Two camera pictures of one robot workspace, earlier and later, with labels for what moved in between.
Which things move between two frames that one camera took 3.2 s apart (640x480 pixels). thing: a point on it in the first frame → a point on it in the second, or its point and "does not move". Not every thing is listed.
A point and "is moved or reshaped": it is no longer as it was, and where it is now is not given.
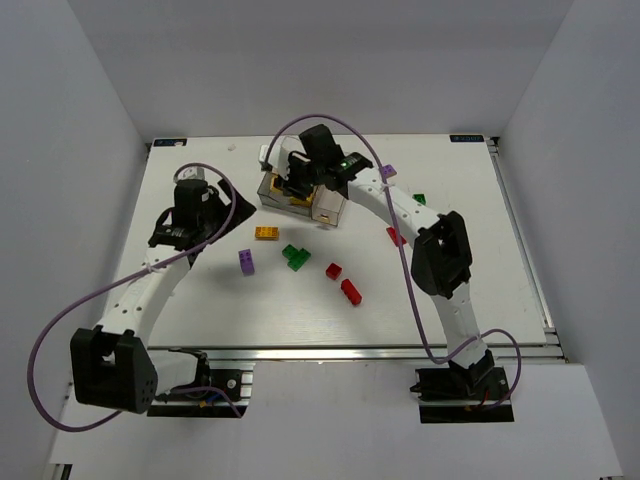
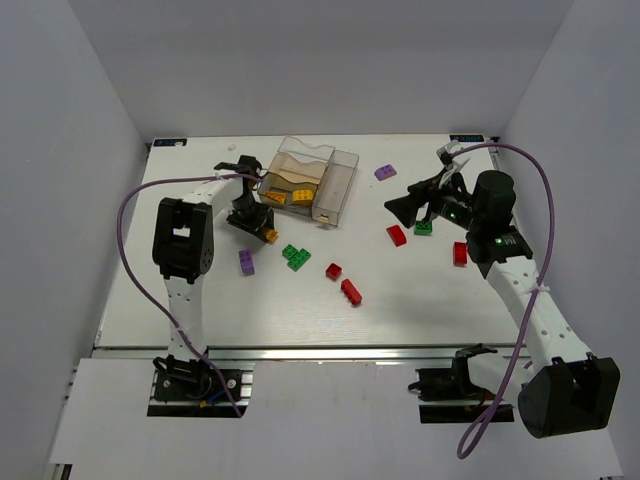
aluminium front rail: [352, 353] does not move
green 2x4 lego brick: [298, 259] does not move
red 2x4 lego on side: [351, 291] does not move
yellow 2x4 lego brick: [267, 232] does not move
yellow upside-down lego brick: [306, 203] → [276, 196]
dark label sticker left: [169, 142] does not move
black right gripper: [295, 181] → [422, 201]
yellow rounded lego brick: [272, 187] is moved or reshaped
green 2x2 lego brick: [289, 251] does not move
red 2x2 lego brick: [333, 271] does not move
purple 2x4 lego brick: [246, 261] does not move
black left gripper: [226, 201] → [250, 218]
